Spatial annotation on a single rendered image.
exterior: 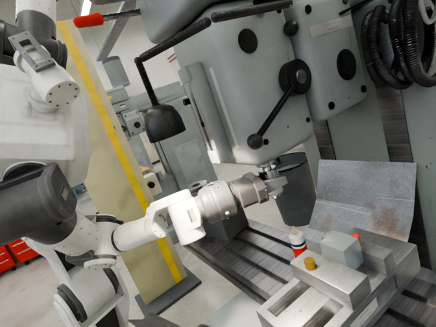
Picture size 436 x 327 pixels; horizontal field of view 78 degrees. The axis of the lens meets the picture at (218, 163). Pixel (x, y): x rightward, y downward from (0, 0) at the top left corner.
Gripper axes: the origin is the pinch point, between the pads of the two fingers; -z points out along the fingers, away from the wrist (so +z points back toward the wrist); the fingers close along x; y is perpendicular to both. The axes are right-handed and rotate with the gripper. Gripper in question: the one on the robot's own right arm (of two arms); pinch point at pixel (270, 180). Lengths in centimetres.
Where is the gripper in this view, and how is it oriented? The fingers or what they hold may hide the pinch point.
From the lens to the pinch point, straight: 69.8
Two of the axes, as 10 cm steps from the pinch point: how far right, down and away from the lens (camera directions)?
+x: -1.9, -1.9, 9.6
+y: 3.2, 9.2, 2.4
